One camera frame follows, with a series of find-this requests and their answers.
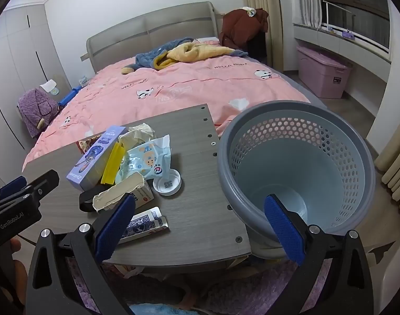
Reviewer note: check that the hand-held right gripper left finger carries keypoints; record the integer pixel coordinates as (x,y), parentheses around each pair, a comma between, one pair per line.
(116,226)

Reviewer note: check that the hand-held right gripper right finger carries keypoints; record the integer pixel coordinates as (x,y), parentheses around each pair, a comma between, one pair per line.
(283,229)

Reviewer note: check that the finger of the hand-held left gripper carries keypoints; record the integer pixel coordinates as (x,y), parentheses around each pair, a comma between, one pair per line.
(13,183)
(44,180)

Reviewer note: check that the blue playing card box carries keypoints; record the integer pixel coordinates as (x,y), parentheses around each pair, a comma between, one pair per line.
(144,228)

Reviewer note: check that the torn cream carton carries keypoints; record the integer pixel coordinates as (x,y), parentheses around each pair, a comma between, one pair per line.
(121,187)

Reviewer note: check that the purple cartoon print box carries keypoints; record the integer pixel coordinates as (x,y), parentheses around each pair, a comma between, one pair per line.
(95,157)

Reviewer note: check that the grey perforated waste basket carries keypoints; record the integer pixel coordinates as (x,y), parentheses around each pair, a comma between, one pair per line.
(285,170)

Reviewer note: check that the white round lid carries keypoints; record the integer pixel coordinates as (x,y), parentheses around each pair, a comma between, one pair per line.
(167,183)

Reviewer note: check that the light blue wet wipes packet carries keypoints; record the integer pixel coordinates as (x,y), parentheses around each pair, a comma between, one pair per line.
(144,162)

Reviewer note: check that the person's left hand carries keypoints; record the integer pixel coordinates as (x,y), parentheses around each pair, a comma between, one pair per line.
(20,279)

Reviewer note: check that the yellow collapsible bowl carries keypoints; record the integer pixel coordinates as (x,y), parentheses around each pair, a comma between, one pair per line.
(113,165)

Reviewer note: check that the purple fleece garment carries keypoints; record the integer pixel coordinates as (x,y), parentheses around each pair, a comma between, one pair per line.
(36,111)

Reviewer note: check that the white and green cloth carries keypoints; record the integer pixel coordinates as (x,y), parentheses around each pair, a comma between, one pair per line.
(50,87)

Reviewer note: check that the crumpled white paper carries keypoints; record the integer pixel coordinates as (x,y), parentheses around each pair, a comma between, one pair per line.
(137,134)

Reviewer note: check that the small printed packet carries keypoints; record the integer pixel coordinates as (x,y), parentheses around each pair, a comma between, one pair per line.
(83,80)

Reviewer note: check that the white wardrobe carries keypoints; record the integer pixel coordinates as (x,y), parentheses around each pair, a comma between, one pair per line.
(16,59)

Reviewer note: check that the beige curtain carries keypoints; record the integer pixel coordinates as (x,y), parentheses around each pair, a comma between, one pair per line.
(262,13)
(396,157)

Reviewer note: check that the pink printed duvet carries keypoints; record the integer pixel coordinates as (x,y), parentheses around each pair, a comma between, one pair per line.
(186,82)

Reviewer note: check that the pink plastic storage box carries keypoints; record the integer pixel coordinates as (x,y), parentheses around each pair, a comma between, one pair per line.
(322,72)

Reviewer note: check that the grey upholstered bed headboard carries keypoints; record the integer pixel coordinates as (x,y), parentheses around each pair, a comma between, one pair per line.
(147,29)

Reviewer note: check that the black chair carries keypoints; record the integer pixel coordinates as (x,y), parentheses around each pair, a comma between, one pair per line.
(257,47)

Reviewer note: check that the blue and yellow fleece blanket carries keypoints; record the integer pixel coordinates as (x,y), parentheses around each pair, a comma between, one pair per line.
(186,52)

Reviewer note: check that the white pillow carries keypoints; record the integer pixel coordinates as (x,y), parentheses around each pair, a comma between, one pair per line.
(208,40)

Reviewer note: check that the small purple object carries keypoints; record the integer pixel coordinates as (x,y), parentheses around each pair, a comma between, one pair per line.
(348,35)

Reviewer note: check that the brown jacket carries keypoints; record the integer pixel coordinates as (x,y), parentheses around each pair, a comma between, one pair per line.
(239,28)

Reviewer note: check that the small white cloth item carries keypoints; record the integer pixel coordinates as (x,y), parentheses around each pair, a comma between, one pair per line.
(249,11)

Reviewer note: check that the white metal rod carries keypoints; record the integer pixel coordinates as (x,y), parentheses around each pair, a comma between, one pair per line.
(337,6)

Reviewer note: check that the white sheer curtain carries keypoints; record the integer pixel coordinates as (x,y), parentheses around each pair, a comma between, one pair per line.
(306,0)

